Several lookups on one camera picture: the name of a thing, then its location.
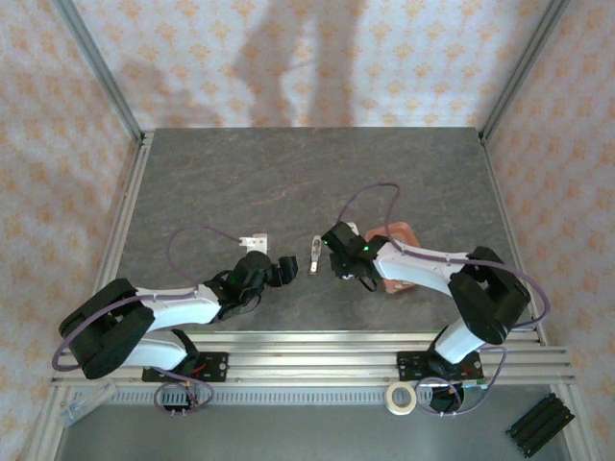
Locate pink plastic tray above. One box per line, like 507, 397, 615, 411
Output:
363, 220, 420, 296

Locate long aluminium base rails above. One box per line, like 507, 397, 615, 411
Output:
50, 329, 577, 386

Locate white tape roll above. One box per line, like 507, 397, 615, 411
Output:
384, 380, 418, 417

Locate clear plastic bag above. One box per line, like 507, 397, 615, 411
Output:
57, 378, 119, 429

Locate black aluminium extrusion piece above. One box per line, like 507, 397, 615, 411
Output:
504, 392, 577, 458

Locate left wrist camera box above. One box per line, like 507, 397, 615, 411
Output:
238, 231, 269, 255

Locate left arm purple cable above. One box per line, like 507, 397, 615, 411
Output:
51, 224, 244, 417

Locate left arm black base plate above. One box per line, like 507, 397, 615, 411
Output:
141, 351, 230, 384

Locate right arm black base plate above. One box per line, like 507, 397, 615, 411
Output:
395, 350, 484, 384

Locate grey slotted cable duct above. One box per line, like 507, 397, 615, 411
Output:
108, 387, 436, 408

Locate aluminium side rail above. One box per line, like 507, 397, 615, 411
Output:
479, 129, 549, 348
76, 129, 156, 348

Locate aluminium frame post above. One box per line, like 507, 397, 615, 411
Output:
479, 0, 572, 143
51, 0, 146, 143

